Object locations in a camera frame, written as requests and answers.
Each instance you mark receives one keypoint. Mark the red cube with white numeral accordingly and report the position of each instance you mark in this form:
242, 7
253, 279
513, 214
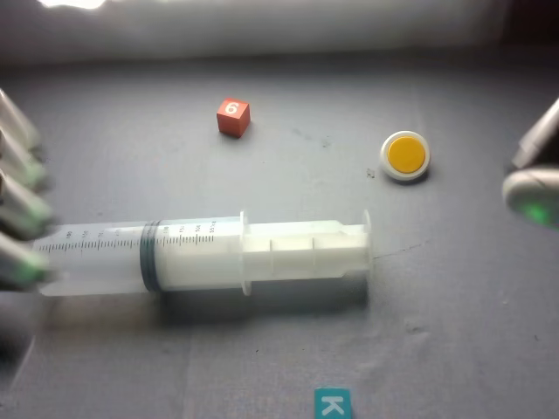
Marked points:
232, 118

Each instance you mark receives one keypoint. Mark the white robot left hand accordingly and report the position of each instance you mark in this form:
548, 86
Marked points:
22, 209

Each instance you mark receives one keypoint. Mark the grey table cloth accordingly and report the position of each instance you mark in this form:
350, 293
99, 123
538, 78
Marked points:
279, 349

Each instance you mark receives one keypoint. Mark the large clear plastic syringe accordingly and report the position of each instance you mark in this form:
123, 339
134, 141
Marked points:
205, 257

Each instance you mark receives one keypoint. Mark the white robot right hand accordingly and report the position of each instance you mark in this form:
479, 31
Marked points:
537, 192

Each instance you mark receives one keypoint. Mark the teal letter K tile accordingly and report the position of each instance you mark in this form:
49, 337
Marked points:
333, 403

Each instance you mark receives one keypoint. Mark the yellow button with white rim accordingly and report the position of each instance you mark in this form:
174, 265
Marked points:
406, 155

